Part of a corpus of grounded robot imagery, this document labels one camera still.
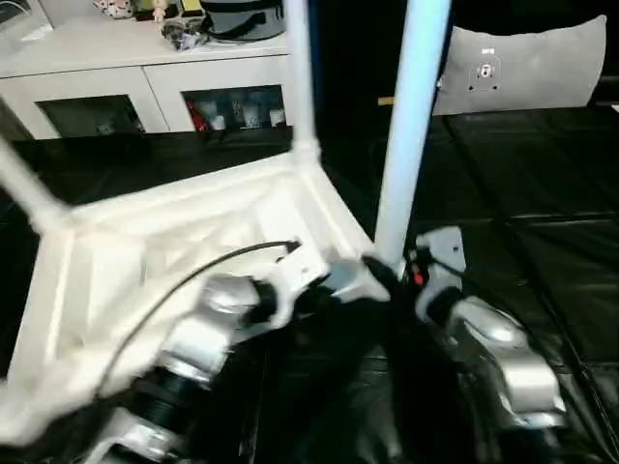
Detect white plastic table top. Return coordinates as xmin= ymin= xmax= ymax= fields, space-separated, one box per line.
xmin=0 ymin=145 xmax=390 ymax=448

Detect white cabinet with glass doors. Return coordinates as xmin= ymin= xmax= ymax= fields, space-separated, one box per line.
xmin=0 ymin=0 xmax=296 ymax=141

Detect white plastic table leg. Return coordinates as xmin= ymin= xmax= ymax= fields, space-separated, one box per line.
xmin=369 ymin=0 xmax=454 ymax=272
xmin=0 ymin=135 xmax=74 ymax=233
xmin=282 ymin=0 xmax=324 ymax=163

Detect grey bag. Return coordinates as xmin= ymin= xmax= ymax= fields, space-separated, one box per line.
xmin=199 ymin=0 xmax=287 ymax=42

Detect white cushion with badge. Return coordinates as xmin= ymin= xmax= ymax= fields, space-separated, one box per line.
xmin=435 ymin=15 xmax=608 ymax=117

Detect small colourful figurines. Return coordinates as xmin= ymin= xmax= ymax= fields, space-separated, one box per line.
xmin=92 ymin=0 xmax=206 ymax=22

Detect cluster of small bottles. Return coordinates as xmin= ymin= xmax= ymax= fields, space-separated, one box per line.
xmin=182 ymin=85 xmax=289 ymax=132

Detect black cabinet with yellow label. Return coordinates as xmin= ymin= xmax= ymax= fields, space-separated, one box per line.
xmin=290 ymin=0 xmax=456 ymax=131

